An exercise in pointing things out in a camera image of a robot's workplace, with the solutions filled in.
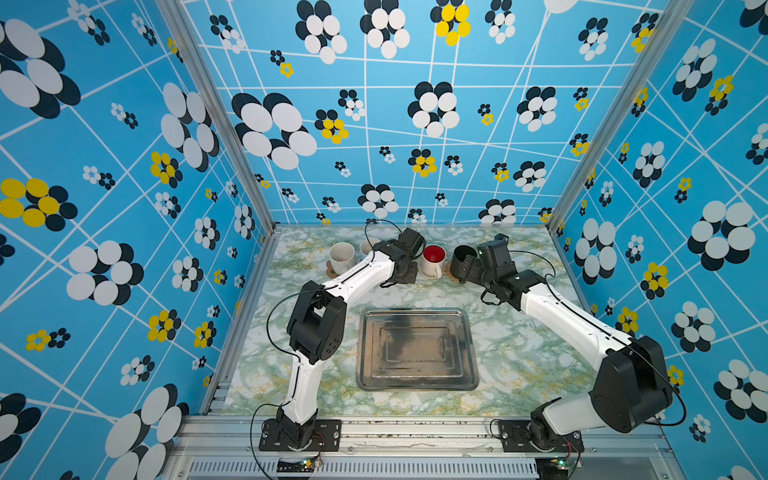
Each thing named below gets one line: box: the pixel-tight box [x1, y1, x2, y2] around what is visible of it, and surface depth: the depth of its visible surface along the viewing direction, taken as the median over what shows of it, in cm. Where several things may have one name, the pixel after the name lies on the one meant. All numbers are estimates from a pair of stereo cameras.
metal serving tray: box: [356, 307, 479, 391], surface depth 91 cm
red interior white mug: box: [418, 244, 447, 279], surface depth 102 cm
